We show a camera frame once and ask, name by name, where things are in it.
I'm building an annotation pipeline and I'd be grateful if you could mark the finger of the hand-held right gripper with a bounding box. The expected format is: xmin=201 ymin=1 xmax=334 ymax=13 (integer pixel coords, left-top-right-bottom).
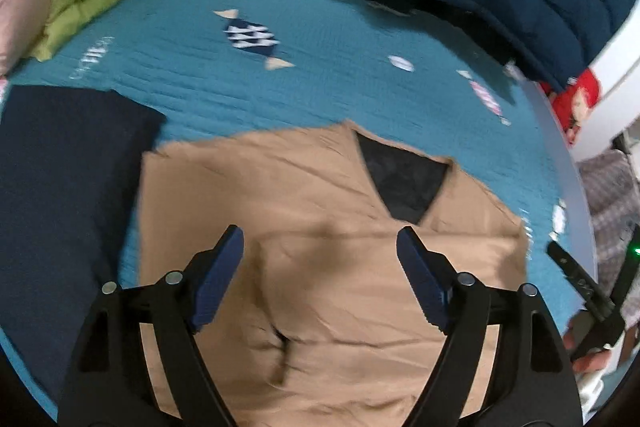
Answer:
xmin=546 ymin=239 xmax=617 ymax=322

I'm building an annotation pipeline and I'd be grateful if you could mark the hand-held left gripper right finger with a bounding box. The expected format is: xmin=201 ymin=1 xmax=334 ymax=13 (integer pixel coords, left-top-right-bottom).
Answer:
xmin=396 ymin=225 xmax=584 ymax=427

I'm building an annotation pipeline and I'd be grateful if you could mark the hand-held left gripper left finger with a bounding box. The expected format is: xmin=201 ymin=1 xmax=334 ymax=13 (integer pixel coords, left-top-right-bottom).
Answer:
xmin=57 ymin=224 xmax=246 ymax=427

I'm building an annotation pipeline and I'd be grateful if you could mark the tan garment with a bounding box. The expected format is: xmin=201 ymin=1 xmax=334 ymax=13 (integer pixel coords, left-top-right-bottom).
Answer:
xmin=137 ymin=119 xmax=528 ymax=427

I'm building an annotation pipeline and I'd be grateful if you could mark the person's right hand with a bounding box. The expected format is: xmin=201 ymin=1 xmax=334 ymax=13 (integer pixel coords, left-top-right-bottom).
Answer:
xmin=562 ymin=317 xmax=615 ymax=375

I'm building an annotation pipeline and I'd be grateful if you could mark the grey patterned cloth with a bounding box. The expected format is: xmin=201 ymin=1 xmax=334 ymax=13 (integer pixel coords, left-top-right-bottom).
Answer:
xmin=575 ymin=149 xmax=640 ymax=303

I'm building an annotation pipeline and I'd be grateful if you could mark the red printed object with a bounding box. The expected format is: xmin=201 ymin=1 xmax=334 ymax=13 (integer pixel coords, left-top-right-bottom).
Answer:
xmin=540 ymin=67 xmax=601 ymax=142

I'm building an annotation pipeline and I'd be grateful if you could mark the dark navy folded garment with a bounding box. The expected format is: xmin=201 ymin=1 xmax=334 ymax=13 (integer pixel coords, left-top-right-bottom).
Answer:
xmin=0 ymin=84 xmax=168 ymax=358

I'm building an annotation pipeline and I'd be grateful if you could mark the teal printed bedspread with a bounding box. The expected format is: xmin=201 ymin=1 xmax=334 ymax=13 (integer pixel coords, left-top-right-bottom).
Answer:
xmin=0 ymin=0 xmax=571 ymax=423

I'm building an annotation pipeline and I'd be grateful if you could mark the pink pillow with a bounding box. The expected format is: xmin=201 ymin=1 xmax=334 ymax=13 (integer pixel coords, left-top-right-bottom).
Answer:
xmin=0 ymin=0 xmax=76 ymax=78

